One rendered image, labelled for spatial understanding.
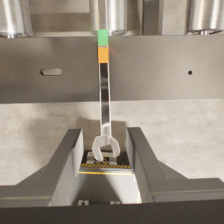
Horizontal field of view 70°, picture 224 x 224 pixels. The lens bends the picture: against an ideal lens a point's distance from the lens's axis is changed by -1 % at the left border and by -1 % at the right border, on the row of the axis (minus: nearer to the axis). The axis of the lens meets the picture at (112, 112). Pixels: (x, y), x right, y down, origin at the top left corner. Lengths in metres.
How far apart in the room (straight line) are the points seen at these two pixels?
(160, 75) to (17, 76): 0.20
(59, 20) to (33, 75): 1.24
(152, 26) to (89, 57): 0.44
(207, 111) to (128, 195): 1.03
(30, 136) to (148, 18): 1.40
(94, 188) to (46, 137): 0.64
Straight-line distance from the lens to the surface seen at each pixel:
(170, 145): 1.70
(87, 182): 1.41
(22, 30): 0.57
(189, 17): 0.60
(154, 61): 0.24
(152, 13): 0.66
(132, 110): 1.47
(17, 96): 0.27
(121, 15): 0.52
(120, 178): 1.38
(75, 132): 0.16
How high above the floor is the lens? 1.40
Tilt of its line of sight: 74 degrees down
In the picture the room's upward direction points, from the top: 174 degrees clockwise
